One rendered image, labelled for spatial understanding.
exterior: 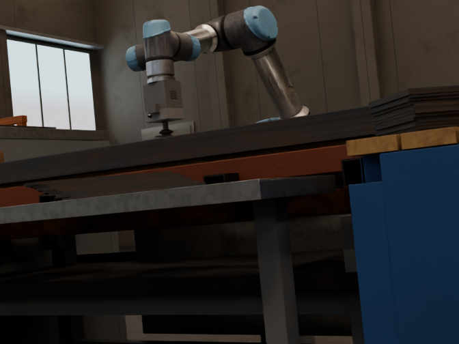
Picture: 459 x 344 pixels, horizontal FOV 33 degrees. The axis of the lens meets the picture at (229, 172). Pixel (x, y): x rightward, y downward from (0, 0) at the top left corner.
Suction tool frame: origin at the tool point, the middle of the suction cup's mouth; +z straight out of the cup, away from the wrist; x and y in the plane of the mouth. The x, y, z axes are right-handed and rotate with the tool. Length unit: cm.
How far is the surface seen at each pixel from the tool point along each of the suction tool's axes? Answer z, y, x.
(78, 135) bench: -12, -89, 42
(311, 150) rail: 11, 67, -30
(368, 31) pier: -219, -448, 901
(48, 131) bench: -13, -87, 26
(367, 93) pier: -125, -460, 898
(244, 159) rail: 11, 53, -32
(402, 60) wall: -168, -410, 928
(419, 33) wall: -205, -381, 933
